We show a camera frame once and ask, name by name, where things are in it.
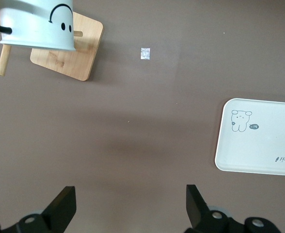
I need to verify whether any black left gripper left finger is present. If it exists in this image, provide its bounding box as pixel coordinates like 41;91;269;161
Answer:
1;186;77;233

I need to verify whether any cream rabbit print tray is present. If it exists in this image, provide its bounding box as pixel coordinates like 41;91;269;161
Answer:
214;98;285;177

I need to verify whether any wooden mug stand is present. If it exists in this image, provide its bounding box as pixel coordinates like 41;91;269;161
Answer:
0;0;105;82

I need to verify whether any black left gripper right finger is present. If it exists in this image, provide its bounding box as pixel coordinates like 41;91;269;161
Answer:
184;184;231;233

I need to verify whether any white smiley face cup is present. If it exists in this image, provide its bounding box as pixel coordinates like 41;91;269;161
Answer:
0;0;76;52

